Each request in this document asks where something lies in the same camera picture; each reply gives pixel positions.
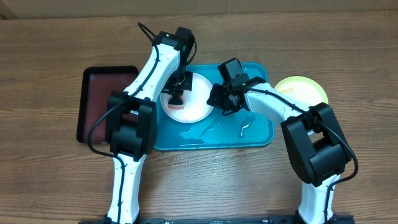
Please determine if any white plate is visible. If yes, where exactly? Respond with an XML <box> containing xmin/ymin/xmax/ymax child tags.
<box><xmin>160</xmin><ymin>73</ymin><xmax>213</xmax><ymax>123</ymax></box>

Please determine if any yellow plate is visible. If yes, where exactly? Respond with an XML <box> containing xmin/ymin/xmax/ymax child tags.
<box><xmin>274</xmin><ymin>76</ymin><xmax>329</xmax><ymax>106</ymax></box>

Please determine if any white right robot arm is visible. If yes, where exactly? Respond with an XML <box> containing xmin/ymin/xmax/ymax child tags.
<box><xmin>207</xmin><ymin>58</ymin><xmax>358</xmax><ymax>223</ymax></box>

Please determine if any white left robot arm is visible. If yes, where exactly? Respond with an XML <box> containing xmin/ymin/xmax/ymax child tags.
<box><xmin>105</xmin><ymin>23</ymin><xmax>197</xmax><ymax>223</ymax></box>

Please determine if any teal plastic tray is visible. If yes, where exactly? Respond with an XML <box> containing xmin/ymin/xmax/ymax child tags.
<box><xmin>152</xmin><ymin>62</ymin><xmax>275</xmax><ymax>151</ymax></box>

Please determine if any black rectangular tray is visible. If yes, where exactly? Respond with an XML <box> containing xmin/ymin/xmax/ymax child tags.
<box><xmin>76</xmin><ymin>65</ymin><xmax>139</xmax><ymax>143</ymax></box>

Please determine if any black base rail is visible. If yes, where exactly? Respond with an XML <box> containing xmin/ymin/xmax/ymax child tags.
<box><xmin>79</xmin><ymin>213</ymin><xmax>355</xmax><ymax>224</ymax></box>

